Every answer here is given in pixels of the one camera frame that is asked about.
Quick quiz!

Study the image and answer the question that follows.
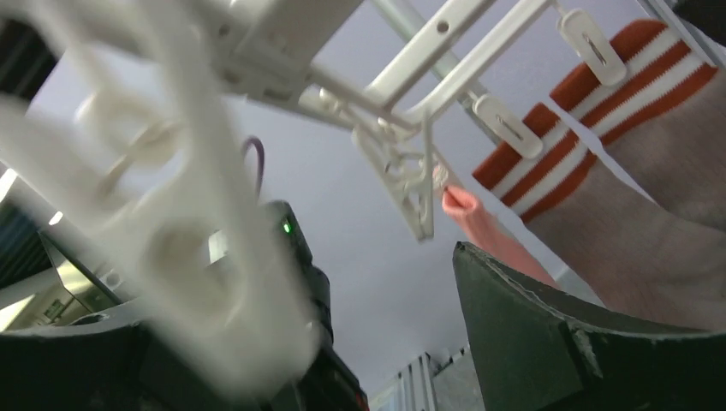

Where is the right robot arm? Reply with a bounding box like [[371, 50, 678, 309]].
[[1, 211, 725, 410]]

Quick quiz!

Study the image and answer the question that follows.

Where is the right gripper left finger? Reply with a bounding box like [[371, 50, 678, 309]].
[[1, 318, 295, 410]]

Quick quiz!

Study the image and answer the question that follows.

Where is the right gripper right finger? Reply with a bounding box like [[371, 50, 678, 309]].
[[452, 241, 725, 411]]

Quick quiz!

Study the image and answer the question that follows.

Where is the white sock drying rack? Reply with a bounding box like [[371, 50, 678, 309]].
[[0, 0, 631, 398]]

